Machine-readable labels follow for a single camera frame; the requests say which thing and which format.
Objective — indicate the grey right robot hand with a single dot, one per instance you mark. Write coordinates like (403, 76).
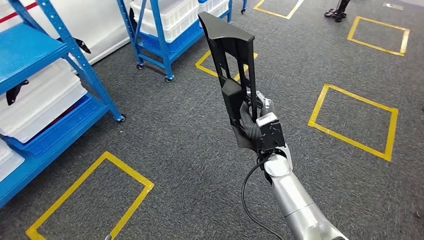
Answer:
(266, 106)

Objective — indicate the black plastic plate frame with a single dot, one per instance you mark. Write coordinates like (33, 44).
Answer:
(228, 33)

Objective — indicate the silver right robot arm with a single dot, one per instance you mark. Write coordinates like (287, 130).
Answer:
(298, 205)

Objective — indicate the blue metal shelf rack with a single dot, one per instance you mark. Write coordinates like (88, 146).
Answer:
(160, 39)
(26, 46)

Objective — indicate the yellow floor tape square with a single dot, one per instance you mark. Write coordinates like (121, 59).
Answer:
(275, 13)
(391, 132)
(374, 46)

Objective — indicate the blue plastic crate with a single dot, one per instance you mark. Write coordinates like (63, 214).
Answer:
(66, 132)
(185, 41)

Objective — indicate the black tripod base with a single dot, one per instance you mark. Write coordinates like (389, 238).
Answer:
(338, 15)

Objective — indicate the white car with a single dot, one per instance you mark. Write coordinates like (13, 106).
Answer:
(99, 26)

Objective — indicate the black ribbed object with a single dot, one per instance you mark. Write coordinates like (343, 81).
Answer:
(81, 45)

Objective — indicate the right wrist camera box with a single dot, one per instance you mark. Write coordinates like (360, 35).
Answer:
(271, 132)

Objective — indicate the black bracket piece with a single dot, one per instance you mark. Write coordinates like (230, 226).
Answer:
(13, 94)

